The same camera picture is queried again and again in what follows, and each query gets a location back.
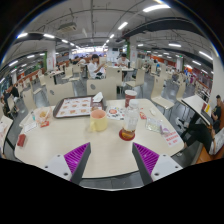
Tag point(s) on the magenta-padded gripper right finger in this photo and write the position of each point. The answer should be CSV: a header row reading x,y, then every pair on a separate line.
x,y
146,156

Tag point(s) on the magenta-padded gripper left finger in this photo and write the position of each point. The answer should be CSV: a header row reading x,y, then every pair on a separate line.
x,y
77,156

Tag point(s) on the clear plastic tea bottle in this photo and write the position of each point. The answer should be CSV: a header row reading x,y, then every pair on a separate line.
x,y
130,118

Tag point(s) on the flat round red coaster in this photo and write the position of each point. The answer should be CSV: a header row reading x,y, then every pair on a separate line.
x,y
121,136

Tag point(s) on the red and white paper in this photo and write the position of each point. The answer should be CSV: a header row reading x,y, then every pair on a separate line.
x,y
173,138

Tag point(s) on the pink tissue pack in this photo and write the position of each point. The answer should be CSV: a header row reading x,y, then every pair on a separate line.
x,y
165,130

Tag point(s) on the yellow mug with pink inside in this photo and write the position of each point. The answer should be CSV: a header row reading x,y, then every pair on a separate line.
x,y
98,121

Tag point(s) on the crumpled white tissue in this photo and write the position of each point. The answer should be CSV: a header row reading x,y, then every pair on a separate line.
x,y
153,112

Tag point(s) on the dark brown food tray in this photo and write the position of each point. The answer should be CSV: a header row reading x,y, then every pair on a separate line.
x,y
73,107

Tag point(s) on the food wrapper bag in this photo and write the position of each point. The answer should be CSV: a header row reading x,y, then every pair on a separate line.
x,y
43,115

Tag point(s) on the red flat packet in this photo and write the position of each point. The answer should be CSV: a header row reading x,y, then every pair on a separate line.
x,y
21,140

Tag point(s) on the person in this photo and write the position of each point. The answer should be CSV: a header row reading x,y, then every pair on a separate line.
x,y
15,91
6,103
93,68
123,61
203,131

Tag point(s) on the dark red paper cup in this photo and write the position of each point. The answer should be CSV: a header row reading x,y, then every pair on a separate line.
x,y
130,96

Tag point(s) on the crumpled white napkin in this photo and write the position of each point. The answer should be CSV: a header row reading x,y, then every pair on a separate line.
x,y
98,97

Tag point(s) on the beige plastic chair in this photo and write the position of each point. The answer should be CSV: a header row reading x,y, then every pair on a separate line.
x,y
161,95
60,93
103,88

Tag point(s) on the white dining table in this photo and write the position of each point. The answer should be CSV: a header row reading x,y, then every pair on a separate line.
x,y
4,130
196,106

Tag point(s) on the ceiling air conditioner unit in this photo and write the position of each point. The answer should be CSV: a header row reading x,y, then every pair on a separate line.
x,y
66,27

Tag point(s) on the group of ceiling lights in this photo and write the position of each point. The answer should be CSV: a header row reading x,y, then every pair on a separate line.
x,y
156,7

